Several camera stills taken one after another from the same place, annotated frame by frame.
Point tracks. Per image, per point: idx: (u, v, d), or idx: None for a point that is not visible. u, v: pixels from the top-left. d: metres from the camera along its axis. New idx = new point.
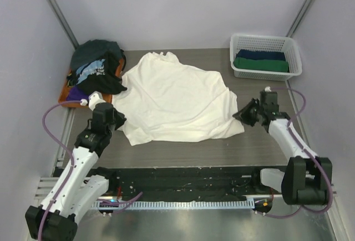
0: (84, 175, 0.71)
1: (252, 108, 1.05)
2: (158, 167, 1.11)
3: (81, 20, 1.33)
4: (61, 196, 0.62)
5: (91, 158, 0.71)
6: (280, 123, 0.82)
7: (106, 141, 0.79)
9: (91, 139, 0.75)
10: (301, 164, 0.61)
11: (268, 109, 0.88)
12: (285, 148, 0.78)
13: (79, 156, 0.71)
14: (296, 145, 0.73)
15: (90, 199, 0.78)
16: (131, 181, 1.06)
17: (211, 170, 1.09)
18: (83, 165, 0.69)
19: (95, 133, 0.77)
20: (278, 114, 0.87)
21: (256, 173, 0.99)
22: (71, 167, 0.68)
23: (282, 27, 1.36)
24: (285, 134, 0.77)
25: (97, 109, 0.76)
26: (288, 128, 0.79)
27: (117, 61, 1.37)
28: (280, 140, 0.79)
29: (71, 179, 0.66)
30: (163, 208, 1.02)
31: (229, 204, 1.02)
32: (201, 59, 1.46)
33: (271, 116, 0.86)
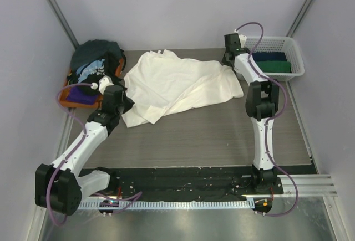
0: (94, 145, 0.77)
1: None
2: (158, 167, 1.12)
3: (81, 20, 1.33)
4: (73, 158, 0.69)
5: (102, 131, 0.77)
6: (243, 57, 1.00)
7: (116, 122, 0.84)
9: (102, 117, 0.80)
10: (258, 86, 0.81)
11: (232, 46, 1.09)
12: (244, 76, 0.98)
13: (91, 127, 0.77)
14: (254, 73, 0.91)
15: (93, 185, 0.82)
16: (131, 181, 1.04)
17: (211, 170, 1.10)
18: (95, 136, 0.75)
19: (106, 113, 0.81)
20: (241, 49, 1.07)
21: (257, 174, 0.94)
22: (84, 135, 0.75)
23: (283, 26, 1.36)
24: (245, 65, 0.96)
25: (108, 90, 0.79)
26: (248, 60, 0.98)
27: (117, 61, 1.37)
28: (243, 71, 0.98)
29: (84, 144, 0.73)
30: (162, 208, 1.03)
31: (229, 204, 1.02)
32: (201, 59, 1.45)
33: (235, 50, 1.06)
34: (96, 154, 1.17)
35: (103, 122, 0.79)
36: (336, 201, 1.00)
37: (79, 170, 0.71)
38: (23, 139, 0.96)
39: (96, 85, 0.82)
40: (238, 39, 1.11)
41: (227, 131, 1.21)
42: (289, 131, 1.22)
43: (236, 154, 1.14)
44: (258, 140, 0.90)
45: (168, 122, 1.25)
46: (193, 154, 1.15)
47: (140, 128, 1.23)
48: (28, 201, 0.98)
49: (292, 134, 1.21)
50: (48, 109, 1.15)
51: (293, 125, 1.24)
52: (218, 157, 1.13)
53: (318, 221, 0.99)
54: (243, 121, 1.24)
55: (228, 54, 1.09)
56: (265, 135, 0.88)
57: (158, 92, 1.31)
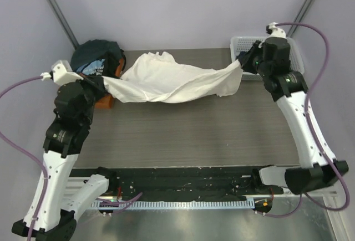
0: (64, 179, 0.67)
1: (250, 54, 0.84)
2: (158, 167, 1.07)
3: (81, 20, 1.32)
4: (42, 212, 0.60)
5: (66, 163, 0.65)
6: (296, 101, 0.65)
7: (82, 136, 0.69)
9: (60, 138, 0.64)
10: (316, 178, 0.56)
11: (279, 69, 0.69)
12: (298, 137, 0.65)
13: (51, 164, 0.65)
14: (313, 144, 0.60)
15: (91, 196, 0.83)
16: (131, 181, 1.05)
17: (211, 170, 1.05)
18: (58, 174, 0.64)
19: (66, 129, 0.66)
20: (294, 80, 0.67)
21: (256, 175, 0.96)
22: (46, 179, 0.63)
23: (283, 27, 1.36)
24: (299, 121, 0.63)
25: (61, 98, 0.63)
26: (305, 114, 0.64)
27: (117, 62, 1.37)
28: (295, 128, 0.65)
29: (49, 191, 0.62)
30: (162, 208, 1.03)
31: (229, 204, 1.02)
32: (201, 59, 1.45)
33: (283, 80, 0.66)
34: (96, 154, 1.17)
35: (64, 152, 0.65)
36: (336, 201, 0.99)
37: (57, 215, 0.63)
38: (23, 139, 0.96)
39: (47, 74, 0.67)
40: (288, 55, 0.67)
41: (227, 131, 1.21)
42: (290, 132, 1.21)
43: (236, 154, 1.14)
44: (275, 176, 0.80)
45: (168, 122, 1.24)
46: (192, 154, 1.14)
47: (140, 128, 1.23)
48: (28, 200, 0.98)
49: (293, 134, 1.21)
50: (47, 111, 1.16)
51: None
52: (217, 157, 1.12)
53: (318, 221, 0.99)
54: (243, 121, 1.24)
55: (270, 82, 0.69)
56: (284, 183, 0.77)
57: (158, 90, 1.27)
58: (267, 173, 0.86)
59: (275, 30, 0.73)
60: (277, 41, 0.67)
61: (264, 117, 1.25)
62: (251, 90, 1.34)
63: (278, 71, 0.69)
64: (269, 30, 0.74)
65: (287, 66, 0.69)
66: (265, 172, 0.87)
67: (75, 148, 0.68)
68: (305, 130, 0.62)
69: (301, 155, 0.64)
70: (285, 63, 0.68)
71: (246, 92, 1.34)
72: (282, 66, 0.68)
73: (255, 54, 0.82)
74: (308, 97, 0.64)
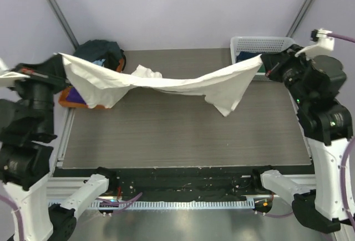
0: (40, 200, 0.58)
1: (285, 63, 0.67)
2: (157, 167, 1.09)
3: (81, 20, 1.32)
4: (27, 237, 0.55)
5: (33, 191, 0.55)
6: (334, 150, 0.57)
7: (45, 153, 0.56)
9: (13, 168, 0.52)
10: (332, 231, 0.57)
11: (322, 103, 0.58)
12: (321, 181, 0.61)
13: (15, 196, 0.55)
14: (338, 198, 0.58)
15: (92, 195, 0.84)
16: (131, 181, 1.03)
17: (211, 170, 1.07)
18: (28, 205, 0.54)
19: (20, 153, 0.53)
20: (340, 122, 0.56)
21: (256, 175, 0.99)
22: (15, 211, 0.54)
23: (283, 27, 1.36)
24: (332, 174, 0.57)
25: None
26: (340, 168, 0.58)
27: (117, 61, 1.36)
28: (323, 174, 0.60)
29: (25, 221, 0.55)
30: (163, 208, 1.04)
31: (229, 204, 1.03)
32: (201, 59, 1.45)
33: (327, 120, 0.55)
34: (96, 154, 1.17)
35: (24, 184, 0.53)
36: None
37: (46, 231, 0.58)
38: None
39: None
40: (337, 88, 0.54)
41: (227, 131, 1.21)
42: (290, 132, 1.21)
43: (236, 154, 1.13)
44: (280, 189, 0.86)
45: (167, 121, 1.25)
46: (193, 154, 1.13)
47: (140, 128, 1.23)
48: None
49: (293, 134, 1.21)
50: None
51: (293, 125, 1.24)
52: (218, 157, 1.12)
53: None
54: (243, 121, 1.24)
55: (310, 119, 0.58)
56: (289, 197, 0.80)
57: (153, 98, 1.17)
58: (269, 181, 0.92)
59: (321, 40, 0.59)
60: (330, 69, 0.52)
61: (264, 117, 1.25)
62: (251, 91, 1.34)
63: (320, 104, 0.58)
64: (315, 37, 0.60)
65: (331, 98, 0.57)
66: (267, 177, 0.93)
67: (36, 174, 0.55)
68: (335, 185, 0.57)
69: (318, 196, 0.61)
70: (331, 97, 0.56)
71: (246, 92, 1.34)
72: (326, 98, 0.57)
73: (289, 65, 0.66)
74: (349, 149, 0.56)
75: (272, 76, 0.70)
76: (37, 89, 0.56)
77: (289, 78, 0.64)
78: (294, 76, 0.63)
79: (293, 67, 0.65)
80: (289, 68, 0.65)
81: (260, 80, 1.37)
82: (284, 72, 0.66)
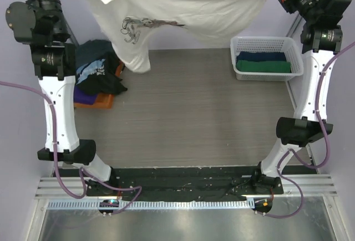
0: (70, 100, 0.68)
1: None
2: (158, 167, 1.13)
3: (82, 20, 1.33)
4: (61, 136, 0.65)
5: (66, 86, 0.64)
6: (319, 58, 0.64)
7: (71, 49, 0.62)
9: (51, 61, 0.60)
10: (298, 126, 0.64)
11: (327, 20, 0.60)
12: (303, 87, 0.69)
13: (51, 89, 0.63)
14: (312, 101, 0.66)
15: (99, 168, 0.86)
16: (131, 181, 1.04)
17: (211, 170, 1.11)
18: (62, 98, 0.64)
19: (51, 49, 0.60)
20: (330, 37, 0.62)
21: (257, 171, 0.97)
22: (51, 105, 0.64)
23: (282, 27, 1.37)
24: (311, 83, 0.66)
25: (19, 31, 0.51)
26: (322, 73, 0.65)
27: (117, 61, 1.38)
28: (304, 82, 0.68)
29: (60, 117, 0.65)
30: (163, 208, 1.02)
31: (229, 204, 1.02)
32: (201, 59, 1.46)
33: (319, 35, 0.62)
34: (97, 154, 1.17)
35: (59, 74, 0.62)
36: (336, 201, 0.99)
37: (74, 137, 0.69)
38: (24, 140, 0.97)
39: None
40: (343, 10, 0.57)
41: (227, 131, 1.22)
42: None
43: (235, 154, 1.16)
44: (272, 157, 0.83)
45: (168, 122, 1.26)
46: (194, 154, 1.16)
47: (140, 129, 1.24)
48: (29, 200, 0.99)
49: None
50: None
51: None
52: (218, 157, 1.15)
53: (318, 221, 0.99)
54: (242, 120, 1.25)
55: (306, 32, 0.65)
56: (284, 155, 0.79)
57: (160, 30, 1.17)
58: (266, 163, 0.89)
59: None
60: None
61: (264, 116, 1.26)
62: (251, 91, 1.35)
63: (319, 26, 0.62)
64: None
65: (334, 20, 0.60)
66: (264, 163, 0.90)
67: (69, 68, 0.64)
68: (312, 88, 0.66)
69: (298, 106, 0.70)
70: (333, 18, 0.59)
71: (246, 92, 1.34)
72: (330, 19, 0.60)
73: None
74: (334, 59, 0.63)
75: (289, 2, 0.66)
76: None
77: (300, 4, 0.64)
78: (312, 0, 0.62)
79: None
80: None
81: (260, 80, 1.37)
82: None
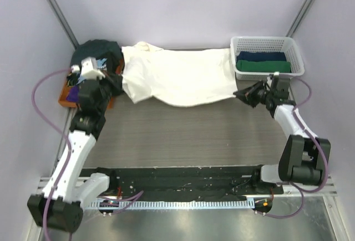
0: (82, 158, 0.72)
1: (259, 90, 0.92)
2: (158, 167, 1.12)
3: (81, 20, 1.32)
4: (62, 182, 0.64)
5: (90, 140, 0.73)
6: (285, 108, 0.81)
7: (101, 122, 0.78)
9: (85, 123, 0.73)
10: (299, 140, 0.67)
11: (279, 93, 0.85)
12: (286, 128, 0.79)
13: (75, 140, 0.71)
14: (297, 126, 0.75)
15: (94, 191, 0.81)
16: (131, 181, 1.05)
17: (211, 170, 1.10)
18: (81, 149, 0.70)
19: (89, 116, 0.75)
20: (285, 101, 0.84)
21: (257, 171, 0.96)
22: (69, 151, 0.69)
23: (283, 27, 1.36)
24: (287, 117, 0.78)
25: (83, 92, 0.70)
26: (293, 112, 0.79)
27: (117, 61, 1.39)
28: (284, 123, 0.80)
29: (71, 163, 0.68)
30: (163, 208, 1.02)
31: (229, 204, 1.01)
32: None
33: (278, 101, 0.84)
34: (97, 154, 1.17)
35: (89, 129, 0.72)
36: (337, 202, 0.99)
37: (71, 194, 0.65)
38: (23, 142, 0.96)
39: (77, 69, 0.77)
40: (287, 86, 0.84)
41: (227, 131, 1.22)
42: None
43: (235, 154, 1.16)
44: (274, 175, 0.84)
45: (168, 122, 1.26)
46: (194, 154, 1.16)
47: (140, 129, 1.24)
48: (29, 200, 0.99)
49: None
50: (47, 111, 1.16)
51: None
52: (218, 157, 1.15)
53: (318, 221, 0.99)
54: (242, 120, 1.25)
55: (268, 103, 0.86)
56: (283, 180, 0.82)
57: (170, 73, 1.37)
58: (269, 170, 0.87)
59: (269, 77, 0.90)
60: (280, 75, 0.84)
61: (263, 117, 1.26)
62: None
63: (276, 97, 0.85)
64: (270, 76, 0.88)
65: (283, 94, 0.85)
66: (266, 170, 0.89)
67: (96, 132, 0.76)
68: (289, 117, 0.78)
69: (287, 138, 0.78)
70: (284, 92, 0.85)
71: None
72: (282, 93, 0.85)
73: (258, 88, 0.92)
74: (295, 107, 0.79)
75: (248, 97, 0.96)
76: (108, 86, 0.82)
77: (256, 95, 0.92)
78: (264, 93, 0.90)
79: (261, 89, 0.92)
80: (261, 90, 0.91)
81: (260, 80, 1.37)
82: (257, 93, 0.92)
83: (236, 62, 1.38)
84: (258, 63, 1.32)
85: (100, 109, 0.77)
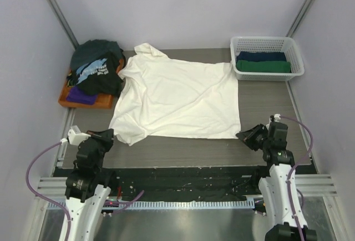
0: (82, 220, 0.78)
1: (258, 134, 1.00)
2: (158, 167, 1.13)
3: (81, 20, 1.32)
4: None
5: (85, 205, 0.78)
6: (281, 169, 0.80)
7: (95, 181, 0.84)
9: (79, 186, 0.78)
10: (285, 232, 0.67)
11: (275, 143, 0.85)
12: (278, 198, 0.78)
13: (72, 207, 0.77)
14: (288, 206, 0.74)
15: (97, 215, 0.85)
16: (131, 181, 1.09)
17: (211, 170, 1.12)
18: (79, 216, 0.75)
19: (83, 177, 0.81)
20: (284, 155, 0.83)
21: (257, 171, 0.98)
22: (69, 220, 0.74)
23: (283, 27, 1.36)
24: (282, 191, 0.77)
25: (81, 153, 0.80)
26: (287, 181, 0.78)
27: (117, 61, 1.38)
28: (277, 193, 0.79)
29: (72, 230, 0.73)
30: (163, 208, 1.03)
31: (229, 204, 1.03)
32: (201, 59, 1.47)
33: (275, 154, 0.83)
34: None
35: (83, 198, 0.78)
36: (337, 201, 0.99)
37: None
38: (23, 141, 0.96)
39: (65, 139, 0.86)
40: (285, 138, 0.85)
41: None
42: (289, 132, 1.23)
43: (235, 154, 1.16)
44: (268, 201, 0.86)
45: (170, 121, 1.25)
46: (193, 154, 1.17)
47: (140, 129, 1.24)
48: (29, 201, 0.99)
49: (291, 134, 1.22)
50: (47, 111, 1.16)
51: (293, 126, 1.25)
52: (217, 157, 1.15)
53: (318, 221, 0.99)
54: (242, 121, 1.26)
55: (265, 153, 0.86)
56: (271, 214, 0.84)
57: (171, 91, 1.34)
58: (265, 190, 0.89)
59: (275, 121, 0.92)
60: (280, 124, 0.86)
61: (263, 116, 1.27)
62: (250, 90, 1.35)
63: (274, 147, 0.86)
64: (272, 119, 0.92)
65: (281, 145, 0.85)
66: (264, 184, 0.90)
67: (90, 193, 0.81)
68: (283, 191, 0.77)
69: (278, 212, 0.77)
70: (282, 144, 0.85)
71: (245, 92, 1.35)
72: (279, 145, 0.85)
73: (256, 133, 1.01)
74: (292, 169, 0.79)
75: (247, 141, 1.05)
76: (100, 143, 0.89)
77: (255, 138, 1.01)
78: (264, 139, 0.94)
79: (262, 135, 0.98)
80: (259, 134, 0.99)
81: (260, 79, 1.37)
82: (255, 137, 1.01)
83: (236, 62, 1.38)
84: (258, 64, 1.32)
85: (95, 168, 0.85)
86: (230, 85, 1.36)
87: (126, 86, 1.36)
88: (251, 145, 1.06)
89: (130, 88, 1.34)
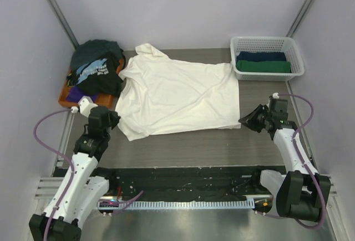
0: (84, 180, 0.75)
1: (259, 114, 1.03)
2: (158, 167, 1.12)
3: (81, 20, 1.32)
4: (64, 203, 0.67)
5: (91, 164, 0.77)
6: (286, 133, 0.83)
7: (104, 145, 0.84)
9: (89, 145, 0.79)
10: (299, 178, 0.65)
11: (277, 115, 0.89)
12: (286, 156, 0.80)
13: (79, 162, 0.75)
14: (297, 158, 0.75)
15: (94, 198, 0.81)
16: (131, 181, 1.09)
17: (211, 170, 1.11)
18: (84, 171, 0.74)
19: (92, 139, 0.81)
20: (287, 121, 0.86)
21: (257, 171, 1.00)
22: (72, 173, 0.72)
23: (283, 27, 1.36)
24: (288, 145, 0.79)
25: (93, 114, 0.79)
26: (293, 139, 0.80)
27: (117, 62, 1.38)
28: (285, 150, 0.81)
29: (73, 184, 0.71)
30: (163, 208, 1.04)
31: (229, 204, 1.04)
32: (201, 59, 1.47)
33: (278, 122, 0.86)
34: None
35: (91, 153, 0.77)
36: (336, 201, 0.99)
37: (71, 214, 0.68)
38: (23, 140, 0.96)
39: (76, 108, 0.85)
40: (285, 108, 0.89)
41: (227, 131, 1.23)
42: None
43: (235, 154, 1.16)
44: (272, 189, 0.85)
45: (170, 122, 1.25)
46: (193, 154, 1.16)
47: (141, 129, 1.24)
48: (28, 200, 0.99)
49: None
50: (47, 110, 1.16)
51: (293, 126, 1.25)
52: (217, 157, 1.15)
53: None
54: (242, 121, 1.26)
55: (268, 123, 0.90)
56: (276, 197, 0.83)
57: (171, 92, 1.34)
58: (267, 179, 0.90)
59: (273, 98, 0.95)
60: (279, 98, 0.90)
61: None
62: (250, 91, 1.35)
63: (275, 118, 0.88)
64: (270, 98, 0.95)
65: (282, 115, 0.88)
66: (266, 175, 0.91)
67: (98, 154, 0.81)
68: (290, 147, 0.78)
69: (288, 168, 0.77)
70: (283, 115, 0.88)
71: (245, 92, 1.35)
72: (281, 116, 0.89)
73: (257, 113, 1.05)
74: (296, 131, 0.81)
75: (249, 123, 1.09)
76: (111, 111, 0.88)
77: (256, 118, 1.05)
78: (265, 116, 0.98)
79: (262, 113, 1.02)
80: (260, 113, 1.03)
81: (259, 79, 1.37)
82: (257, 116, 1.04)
83: (236, 62, 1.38)
84: (257, 64, 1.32)
85: (105, 133, 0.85)
86: (230, 85, 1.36)
87: (126, 87, 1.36)
88: (253, 127, 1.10)
89: (129, 89, 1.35)
